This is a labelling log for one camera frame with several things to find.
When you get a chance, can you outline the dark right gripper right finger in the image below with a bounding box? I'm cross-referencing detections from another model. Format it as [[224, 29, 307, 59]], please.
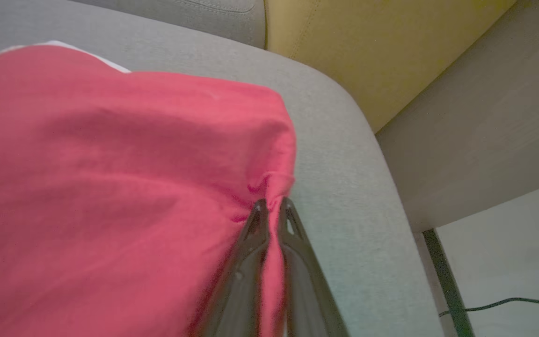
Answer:
[[277, 197, 350, 337]]

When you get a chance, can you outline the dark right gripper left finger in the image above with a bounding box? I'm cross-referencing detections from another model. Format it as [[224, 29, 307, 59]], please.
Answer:
[[199, 198, 271, 337]]

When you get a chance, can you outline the red and white garment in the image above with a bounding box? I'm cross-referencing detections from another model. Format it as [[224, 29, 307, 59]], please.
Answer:
[[0, 41, 297, 337]]

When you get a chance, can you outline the grey fabric sofa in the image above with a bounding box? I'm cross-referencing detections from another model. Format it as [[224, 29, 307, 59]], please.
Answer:
[[0, 0, 445, 337]]

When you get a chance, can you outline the dark metal bar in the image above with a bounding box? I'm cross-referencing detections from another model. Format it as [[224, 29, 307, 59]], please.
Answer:
[[422, 228, 476, 337]]

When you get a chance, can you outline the yellow sofa cushion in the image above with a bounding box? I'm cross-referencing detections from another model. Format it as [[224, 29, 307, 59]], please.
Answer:
[[265, 0, 518, 134]]

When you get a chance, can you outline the grey sofa cushion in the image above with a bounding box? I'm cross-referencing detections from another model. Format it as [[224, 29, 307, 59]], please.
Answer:
[[71, 0, 266, 49]]

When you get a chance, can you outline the thin black floor cable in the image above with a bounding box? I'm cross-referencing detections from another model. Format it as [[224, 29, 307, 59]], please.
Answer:
[[439, 297, 539, 318]]

